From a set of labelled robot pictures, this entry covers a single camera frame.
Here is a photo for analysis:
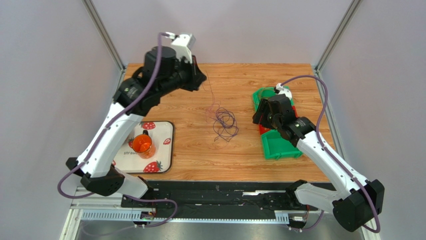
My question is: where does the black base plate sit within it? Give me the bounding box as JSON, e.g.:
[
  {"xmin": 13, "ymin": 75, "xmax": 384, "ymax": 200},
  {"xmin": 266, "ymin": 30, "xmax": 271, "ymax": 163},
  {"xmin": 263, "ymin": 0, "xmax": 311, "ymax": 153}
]
[{"xmin": 121, "ymin": 180, "xmax": 314, "ymax": 217}]

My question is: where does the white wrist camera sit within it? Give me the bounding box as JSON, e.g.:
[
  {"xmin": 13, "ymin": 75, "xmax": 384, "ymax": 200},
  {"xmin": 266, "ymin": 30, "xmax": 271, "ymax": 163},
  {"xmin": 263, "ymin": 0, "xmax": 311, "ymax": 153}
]
[
  {"xmin": 274, "ymin": 83, "xmax": 293, "ymax": 100},
  {"xmin": 166, "ymin": 32, "xmax": 196, "ymax": 64}
]

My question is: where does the green plastic bin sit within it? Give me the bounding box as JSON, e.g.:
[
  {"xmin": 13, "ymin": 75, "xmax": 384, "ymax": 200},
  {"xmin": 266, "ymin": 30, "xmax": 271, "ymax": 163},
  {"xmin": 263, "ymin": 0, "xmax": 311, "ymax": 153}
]
[
  {"xmin": 252, "ymin": 86, "xmax": 294, "ymax": 112},
  {"xmin": 260, "ymin": 130, "xmax": 303, "ymax": 160}
]

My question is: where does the right aluminium frame post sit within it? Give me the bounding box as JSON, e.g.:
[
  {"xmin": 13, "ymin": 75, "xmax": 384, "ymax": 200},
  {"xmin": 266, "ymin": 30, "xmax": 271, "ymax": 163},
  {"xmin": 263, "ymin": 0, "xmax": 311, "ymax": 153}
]
[{"xmin": 314, "ymin": 0, "xmax": 363, "ymax": 74}]

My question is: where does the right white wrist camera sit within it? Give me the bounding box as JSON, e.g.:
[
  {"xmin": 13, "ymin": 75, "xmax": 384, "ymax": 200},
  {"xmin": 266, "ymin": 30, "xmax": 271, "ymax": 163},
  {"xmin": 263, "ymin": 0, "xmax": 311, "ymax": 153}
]
[{"xmin": 274, "ymin": 83, "xmax": 293, "ymax": 100}]

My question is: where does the red plastic bin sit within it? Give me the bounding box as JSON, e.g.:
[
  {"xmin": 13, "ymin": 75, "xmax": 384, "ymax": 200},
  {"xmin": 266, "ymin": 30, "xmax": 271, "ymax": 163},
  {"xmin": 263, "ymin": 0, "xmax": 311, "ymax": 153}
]
[{"xmin": 258, "ymin": 105, "xmax": 298, "ymax": 135}]

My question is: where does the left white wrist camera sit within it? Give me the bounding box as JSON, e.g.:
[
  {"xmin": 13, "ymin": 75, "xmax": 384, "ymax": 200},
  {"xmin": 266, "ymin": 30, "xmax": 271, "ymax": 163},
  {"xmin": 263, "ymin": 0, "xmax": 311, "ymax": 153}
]
[{"xmin": 166, "ymin": 32, "xmax": 196, "ymax": 64}]

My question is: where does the left aluminium frame post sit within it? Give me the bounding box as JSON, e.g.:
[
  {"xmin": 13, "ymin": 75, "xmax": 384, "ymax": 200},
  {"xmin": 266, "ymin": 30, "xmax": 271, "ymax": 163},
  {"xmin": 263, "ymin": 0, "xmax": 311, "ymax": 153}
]
[{"xmin": 82, "ymin": 0, "xmax": 126, "ymax": 73}]

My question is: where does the near green plastic bin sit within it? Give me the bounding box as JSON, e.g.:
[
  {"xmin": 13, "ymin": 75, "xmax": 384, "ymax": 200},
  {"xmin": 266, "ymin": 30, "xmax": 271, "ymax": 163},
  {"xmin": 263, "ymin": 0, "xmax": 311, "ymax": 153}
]
[{"xmin": 260, "ymin": 130, "xmax": 303, "ymax": 160}]

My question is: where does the orange glass mug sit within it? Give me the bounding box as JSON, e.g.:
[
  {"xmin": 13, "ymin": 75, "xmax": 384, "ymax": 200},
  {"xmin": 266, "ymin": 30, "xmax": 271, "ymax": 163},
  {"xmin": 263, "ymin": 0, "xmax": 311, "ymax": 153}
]
[{"xmin": 131, "ymin": 129, "xmax": 156, "ymax": 159}]

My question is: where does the aluminium frame post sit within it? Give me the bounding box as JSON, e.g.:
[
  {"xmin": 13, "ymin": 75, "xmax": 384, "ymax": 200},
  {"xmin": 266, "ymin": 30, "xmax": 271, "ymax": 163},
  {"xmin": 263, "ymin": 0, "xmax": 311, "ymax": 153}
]
[
  {"xmin": 82, "ymin": 0, "xmax": 126, "ymax": 73},
  {"xmin": 314, "ymin": 0, "xmax": 363, "ymax": 74}
]

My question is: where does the far green plastic bin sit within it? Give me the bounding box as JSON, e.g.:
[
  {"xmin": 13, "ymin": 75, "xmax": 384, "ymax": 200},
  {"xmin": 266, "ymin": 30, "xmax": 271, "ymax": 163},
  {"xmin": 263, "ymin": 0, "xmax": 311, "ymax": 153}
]
[{"xmin": 252, "ymin": 86, "xmax": 294, "ymax": 112}]

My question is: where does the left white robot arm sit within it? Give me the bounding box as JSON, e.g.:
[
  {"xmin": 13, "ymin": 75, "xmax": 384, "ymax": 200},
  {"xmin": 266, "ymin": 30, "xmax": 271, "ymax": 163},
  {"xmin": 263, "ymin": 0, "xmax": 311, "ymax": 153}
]
[{"xmin": 66, "ymin": 46, "xmax": 207, "ymax": 198}]

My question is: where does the strawberry pattern tray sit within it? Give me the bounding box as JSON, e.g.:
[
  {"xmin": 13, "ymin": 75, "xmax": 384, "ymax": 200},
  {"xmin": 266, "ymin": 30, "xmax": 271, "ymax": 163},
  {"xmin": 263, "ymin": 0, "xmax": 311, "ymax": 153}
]
[{"xmin": 112, "ymin": 121, "xmax": 175, "ymax": 174}]

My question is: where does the grey slotted cable duct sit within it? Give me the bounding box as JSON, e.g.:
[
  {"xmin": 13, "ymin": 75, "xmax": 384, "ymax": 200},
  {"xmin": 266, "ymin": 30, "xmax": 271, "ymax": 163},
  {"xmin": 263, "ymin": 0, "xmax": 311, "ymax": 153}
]
[{"xmin": 80, "ymin": 209, "xmax": 290, "ymax": 225}]

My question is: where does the blue cable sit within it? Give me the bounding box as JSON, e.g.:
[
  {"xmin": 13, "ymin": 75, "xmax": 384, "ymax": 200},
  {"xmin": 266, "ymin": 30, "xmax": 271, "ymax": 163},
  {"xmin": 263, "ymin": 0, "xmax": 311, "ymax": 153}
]
[{"xmin": 212, "ymin": 107, "xmax": 240, "ymax": 143}]

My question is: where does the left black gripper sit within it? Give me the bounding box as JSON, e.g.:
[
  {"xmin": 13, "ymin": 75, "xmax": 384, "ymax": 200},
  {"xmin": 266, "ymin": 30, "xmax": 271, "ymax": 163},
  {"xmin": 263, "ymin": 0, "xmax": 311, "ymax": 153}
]
[{"xmin": 158, "ymin": 54, "xmax": 207, "ymax": 98}]

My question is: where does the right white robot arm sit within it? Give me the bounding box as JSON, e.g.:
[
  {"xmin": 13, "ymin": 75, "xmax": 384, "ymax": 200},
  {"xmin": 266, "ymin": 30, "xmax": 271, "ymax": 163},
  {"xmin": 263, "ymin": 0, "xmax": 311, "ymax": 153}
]
[{"xmin": 252, "ymin": 94, "xmax": 385, "ymax": 232}]

